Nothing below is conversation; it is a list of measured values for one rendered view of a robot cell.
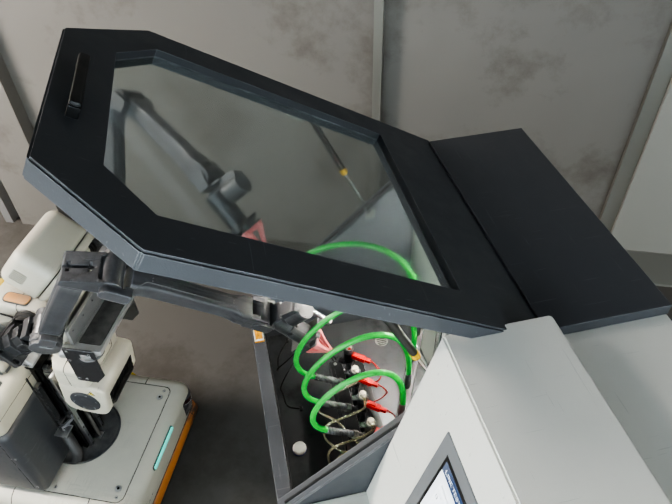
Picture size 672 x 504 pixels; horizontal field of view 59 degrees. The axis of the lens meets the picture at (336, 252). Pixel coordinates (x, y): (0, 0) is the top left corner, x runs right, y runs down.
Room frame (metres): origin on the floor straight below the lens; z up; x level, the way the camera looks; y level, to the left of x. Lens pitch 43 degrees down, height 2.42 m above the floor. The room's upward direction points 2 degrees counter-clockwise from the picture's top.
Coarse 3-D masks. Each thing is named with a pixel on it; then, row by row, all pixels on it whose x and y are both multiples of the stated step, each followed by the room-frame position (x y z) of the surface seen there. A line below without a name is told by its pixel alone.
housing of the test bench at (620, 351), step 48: (432, 144) 1.40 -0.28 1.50; (480, 144) 1.39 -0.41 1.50; (528, 144) 1.38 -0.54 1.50; (480, 192) 1.17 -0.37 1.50; (528, 192) 1.17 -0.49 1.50; (528, 240) 0.99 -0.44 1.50; (576, 240) 0.99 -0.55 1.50; (528, 288) 0.84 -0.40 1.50; (576, 288) 0.84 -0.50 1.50; (624, 288) 0.83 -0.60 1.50; (576, 336) 0.74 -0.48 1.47; (624, 336) 0.73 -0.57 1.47; (624, 384) 0.62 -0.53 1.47
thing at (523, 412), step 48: (528, 336) 0.68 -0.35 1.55; (432, 384) 0.64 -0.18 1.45; (480, 384) 0.58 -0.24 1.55; (528, 384) 0.57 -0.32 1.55; (576, 384) 0.57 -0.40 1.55; (432, 432) 0.58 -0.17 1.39; (480, 432) 0.49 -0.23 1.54; (528, 432) 0.48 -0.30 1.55; (576, 432) 0.48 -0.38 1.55; (624, 432) 0.48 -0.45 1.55; (384, 480) 0.62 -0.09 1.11; (480, 480) 0.44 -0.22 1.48; (528, 480) 0.40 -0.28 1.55; (576, 480) 0.40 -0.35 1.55; (624, 480) 0.40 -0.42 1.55
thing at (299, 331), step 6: (318, 318) 1.03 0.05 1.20; (300, 324) 1.00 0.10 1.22; (306, 324) 1.01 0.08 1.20; (312, 324) 1.02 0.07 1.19; (294, 330) 0.98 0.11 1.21; (300, 330) 0.99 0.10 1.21; (306, 330) 0.99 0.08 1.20; (318, 330) 0.99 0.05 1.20; (288, 336) 0.98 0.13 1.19; (294, 336) 0.98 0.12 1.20; (300, 336) 0.98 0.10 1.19; (312, 336) 0.98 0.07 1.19; (318, 336) 0.97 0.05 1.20; (294, 342) 1.00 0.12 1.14; (294, 348) 0.98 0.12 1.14
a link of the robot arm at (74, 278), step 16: (64, 256) 0.92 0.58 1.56; (80, 256) 0.93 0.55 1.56; (96, 256) 0.93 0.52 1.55; (112, 256) 0.93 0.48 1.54; (64, 272) 0.89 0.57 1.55; (80, 272) 0.89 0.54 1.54; (96, 272) 0.89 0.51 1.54; (112, 272) 0.90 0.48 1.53; (64, 288) 0.89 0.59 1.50; (80, 288) 0.88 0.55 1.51; (96, 288) 0.88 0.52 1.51; (48, 304) 0.93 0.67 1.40; (64, 304) 0.91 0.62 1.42; (48, 320) 0.93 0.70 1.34; (64, 320) 0.94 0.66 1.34; (32, 336) 0.95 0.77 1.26; (48, 336) 0.94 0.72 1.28; (48, 352) 0.95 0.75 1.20
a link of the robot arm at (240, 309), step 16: (128, 272) 0.94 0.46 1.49; (144, 272) 0.93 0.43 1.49; (112, 288) 0.87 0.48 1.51; (128, 288) 0.89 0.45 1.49; (144, 288) 0.90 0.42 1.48; (160, 288) 0.92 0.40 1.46; (176, 288) 0.93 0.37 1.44; (192, 288) 0.95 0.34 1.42; (208, 288) 0.97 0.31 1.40; (176, 304) 0.93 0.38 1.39; (192, 304) 0.93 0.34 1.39; (208, 304) 0.94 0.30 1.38; (224, 304) 0.95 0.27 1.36; (240, 304) 0.97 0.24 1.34; (256, 304) 1.00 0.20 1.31; (240, 320) 0.95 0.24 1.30; (256, 320) 0.95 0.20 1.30
